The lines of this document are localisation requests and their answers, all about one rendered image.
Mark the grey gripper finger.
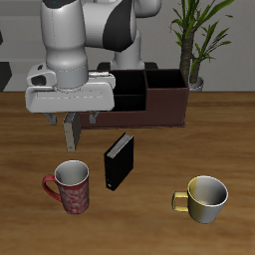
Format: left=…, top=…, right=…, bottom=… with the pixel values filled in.
left=44, top=112, right=59, bottom=126
left=88, top=111, right=101, bottom=125

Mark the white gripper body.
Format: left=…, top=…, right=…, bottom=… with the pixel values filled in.
left=25, top=71, right=117, bottom=115

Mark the dark brown desk caddy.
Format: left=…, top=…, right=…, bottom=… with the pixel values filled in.
left=78, top=68, right=190, bottom=130

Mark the red patterned mug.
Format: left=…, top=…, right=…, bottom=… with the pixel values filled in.
left=41, top=159, right=91, bottom=216

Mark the yellow and white mug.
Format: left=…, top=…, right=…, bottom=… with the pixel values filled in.
left=170, top=174, right=230, bottom=225

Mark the grey and tan book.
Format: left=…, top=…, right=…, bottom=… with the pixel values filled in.
left=62, top=112, right=83, bottom=153

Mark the black book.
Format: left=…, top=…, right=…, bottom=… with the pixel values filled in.
left=103, top=131, right=135, bottom=192

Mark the black angular object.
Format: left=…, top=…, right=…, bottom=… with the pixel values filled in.
left=0, top=61, right=14, bottom=93

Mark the green pot plant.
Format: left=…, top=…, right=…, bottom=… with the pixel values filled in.
left=169, top=0, right=236, bottom=94

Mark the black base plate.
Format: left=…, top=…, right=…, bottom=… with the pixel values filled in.
left=97, top=61, right=159, bottom=72

